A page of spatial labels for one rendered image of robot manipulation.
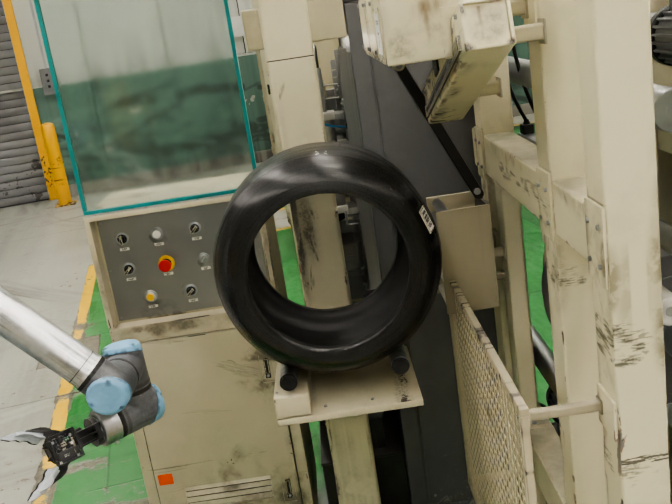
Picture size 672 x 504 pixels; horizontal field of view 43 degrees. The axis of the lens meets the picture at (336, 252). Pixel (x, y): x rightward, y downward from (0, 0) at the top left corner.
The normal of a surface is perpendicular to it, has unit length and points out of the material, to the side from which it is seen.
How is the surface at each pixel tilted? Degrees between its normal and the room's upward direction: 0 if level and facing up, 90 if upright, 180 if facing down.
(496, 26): 72
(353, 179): 80
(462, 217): 90
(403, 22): 90
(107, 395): 93
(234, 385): 90
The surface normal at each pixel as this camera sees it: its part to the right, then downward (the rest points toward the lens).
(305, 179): -0.01, 0.09
